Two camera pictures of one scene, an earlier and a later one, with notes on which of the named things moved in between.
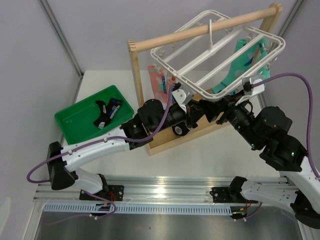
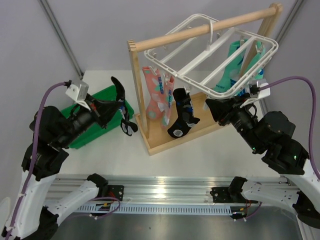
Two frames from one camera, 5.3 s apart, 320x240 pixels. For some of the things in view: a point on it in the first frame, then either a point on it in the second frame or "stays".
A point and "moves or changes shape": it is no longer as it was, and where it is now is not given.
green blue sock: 263,71 to 259,51
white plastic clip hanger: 214,54 moves or changes shape
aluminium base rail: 142,190 stays
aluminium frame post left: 61,36 stays
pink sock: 161,83 moves or changes shape
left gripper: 193,113 to 104,109
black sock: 106,112 moves or changes shape
